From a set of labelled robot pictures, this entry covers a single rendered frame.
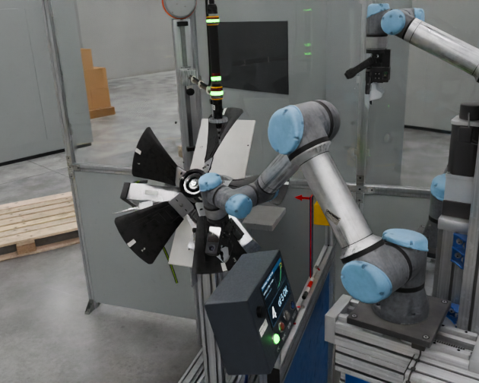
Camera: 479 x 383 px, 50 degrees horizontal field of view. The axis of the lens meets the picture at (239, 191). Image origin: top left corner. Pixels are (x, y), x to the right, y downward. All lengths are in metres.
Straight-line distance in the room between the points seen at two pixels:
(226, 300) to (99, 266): 2.34
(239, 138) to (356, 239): 1.14
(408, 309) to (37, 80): 6.55
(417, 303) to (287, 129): 0.57
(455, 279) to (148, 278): 2.07
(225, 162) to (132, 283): 1.34
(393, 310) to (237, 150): 1.12
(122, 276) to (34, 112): 4.46
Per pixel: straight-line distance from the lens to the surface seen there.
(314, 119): 1.34
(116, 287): 3.45
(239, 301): 1.14
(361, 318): 1.48
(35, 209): 5.19
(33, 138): 7.54
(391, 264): 1.32
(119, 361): 3.13
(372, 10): 1.96
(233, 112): 2.08
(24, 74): 7.43
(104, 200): 3.21
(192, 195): 1.95
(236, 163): 2.27
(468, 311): 1.63
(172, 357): 3.09
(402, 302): 1.46
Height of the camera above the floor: 1.85
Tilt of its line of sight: 20 degrees down
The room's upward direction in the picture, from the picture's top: 3 degrees counter-clockwise
